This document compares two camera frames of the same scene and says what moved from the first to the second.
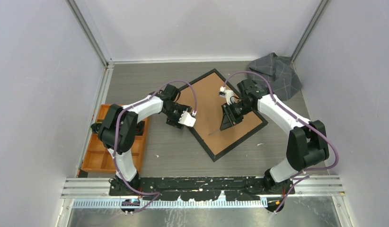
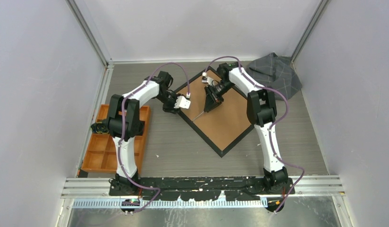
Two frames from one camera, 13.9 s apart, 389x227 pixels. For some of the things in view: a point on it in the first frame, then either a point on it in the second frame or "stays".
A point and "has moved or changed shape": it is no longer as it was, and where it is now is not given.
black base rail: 204,188 stays
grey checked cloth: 284,78 stays
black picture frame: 202,96 has moved or changed shape
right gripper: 229,118 → 212,100
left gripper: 174,122 → 171,109
